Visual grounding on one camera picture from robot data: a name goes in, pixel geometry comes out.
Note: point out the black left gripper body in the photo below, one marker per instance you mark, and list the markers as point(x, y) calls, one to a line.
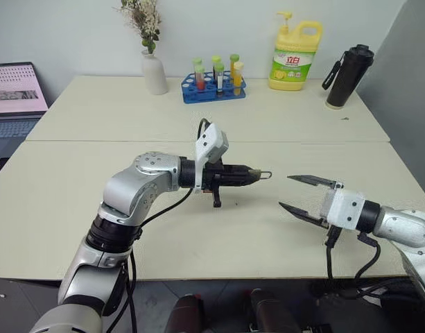
point(217, 177)

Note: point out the white ceramic vase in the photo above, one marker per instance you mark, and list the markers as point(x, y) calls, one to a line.
point(155, 74)

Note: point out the green-capped tube dark liquid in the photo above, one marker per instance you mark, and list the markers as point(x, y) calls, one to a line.
point(216, 62)

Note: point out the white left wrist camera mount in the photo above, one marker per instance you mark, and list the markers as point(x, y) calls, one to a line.
point(209, 140)

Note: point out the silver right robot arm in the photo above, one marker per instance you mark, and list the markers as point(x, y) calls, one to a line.
point(406, 225)

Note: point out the yellow-capped tube orange liquid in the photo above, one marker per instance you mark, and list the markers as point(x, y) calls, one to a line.
point(238, 76)

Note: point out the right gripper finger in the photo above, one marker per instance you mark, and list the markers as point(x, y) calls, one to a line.
point(312, 179)
point(300, 211)

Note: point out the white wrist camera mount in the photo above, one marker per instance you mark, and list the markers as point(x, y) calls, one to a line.
point(347, 208)
point(209, 140)

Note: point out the green-capped tube white label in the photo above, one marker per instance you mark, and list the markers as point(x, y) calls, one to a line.
point(219, 79)

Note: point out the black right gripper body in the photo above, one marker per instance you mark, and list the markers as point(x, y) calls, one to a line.
point(337, 185)

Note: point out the open laptop computer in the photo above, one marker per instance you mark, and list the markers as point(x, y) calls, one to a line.
point(14, 90)

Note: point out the green-capped tube red liquid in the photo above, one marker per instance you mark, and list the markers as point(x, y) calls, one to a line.
point(199, 76)

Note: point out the dried flower bouquet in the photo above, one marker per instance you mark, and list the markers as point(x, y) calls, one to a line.
point(143, 21)

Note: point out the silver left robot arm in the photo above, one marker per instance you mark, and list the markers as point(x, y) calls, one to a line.
point(129, 187)

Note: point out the brass padlock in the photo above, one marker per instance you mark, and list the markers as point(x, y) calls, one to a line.
point(256, 175)

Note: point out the green-capped tube orange liquid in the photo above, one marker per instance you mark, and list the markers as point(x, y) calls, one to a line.
point(234, 60)

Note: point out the dark rounded shape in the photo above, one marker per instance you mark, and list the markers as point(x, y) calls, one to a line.
point(272, 312)
point(184, 315)

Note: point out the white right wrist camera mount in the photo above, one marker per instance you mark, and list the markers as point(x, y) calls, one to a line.
point(347, 208)

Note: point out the blue test tube rack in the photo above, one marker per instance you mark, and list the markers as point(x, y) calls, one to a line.
point(205, 96)

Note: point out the yellow detergent pump bottle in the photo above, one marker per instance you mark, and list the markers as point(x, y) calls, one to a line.
point(292, 66)

